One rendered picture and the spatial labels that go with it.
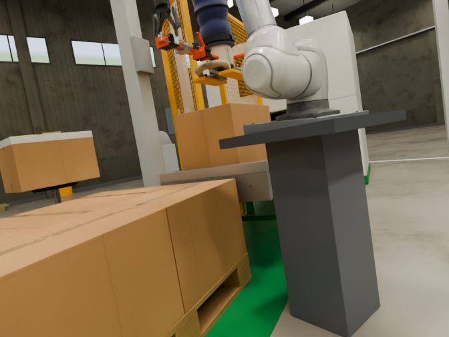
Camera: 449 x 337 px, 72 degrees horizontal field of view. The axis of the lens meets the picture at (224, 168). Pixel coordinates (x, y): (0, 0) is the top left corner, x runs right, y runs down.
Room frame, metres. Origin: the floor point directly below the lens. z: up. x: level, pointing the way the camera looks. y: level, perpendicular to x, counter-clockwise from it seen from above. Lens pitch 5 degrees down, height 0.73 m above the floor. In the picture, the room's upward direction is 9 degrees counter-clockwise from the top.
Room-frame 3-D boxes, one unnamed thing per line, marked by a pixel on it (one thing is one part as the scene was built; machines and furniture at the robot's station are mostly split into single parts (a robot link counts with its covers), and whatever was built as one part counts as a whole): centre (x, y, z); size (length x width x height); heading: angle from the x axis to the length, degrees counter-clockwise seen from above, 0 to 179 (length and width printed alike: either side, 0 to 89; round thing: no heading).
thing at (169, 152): (10.63, 2.02, 0.74); 0.83 x 0.68 x 1.49; 129
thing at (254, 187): (1.77, 0.09, 0.47); 0.70 x 0.03 x 0.15; 63
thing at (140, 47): (2.85, 0.56, 1.62); 0.20 x 0.05 x 0.30; 153
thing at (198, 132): (2.10, -0.06, 0.75); 0.60 x 0.40 x 0.40; 150
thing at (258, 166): (1.77, 0.09, 0.58); 0.70 x 0.03 x 0.06; 63
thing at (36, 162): (2.57, 1.41, 0.82); 0.60 x 0.40 x 0.40; 139
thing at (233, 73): (2.09, -0.17, 1.18); 0.34 x 0.10 x 0.05; 154
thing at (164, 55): (3.00, 0.27, 1.05); 0.87 x 0.10 x 2.10; 25
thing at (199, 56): (1.91, 0.02, 1.28); 0.10 x 0.08 x 0.06; 64
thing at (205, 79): (2.18, 0.00, 1.18); 0.34 x 0.10 x 0.05; 154
